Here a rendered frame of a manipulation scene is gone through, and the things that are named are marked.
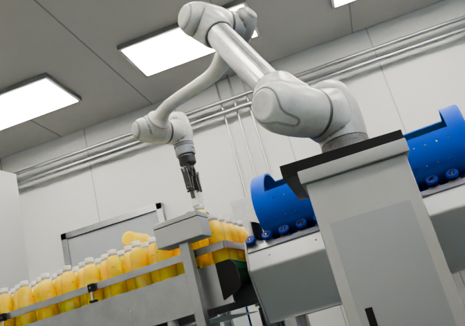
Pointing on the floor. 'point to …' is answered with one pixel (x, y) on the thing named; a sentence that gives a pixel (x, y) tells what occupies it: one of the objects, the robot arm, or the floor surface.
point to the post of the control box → (196, 295)
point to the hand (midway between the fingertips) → (196, 199)
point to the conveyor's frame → (166, 302)
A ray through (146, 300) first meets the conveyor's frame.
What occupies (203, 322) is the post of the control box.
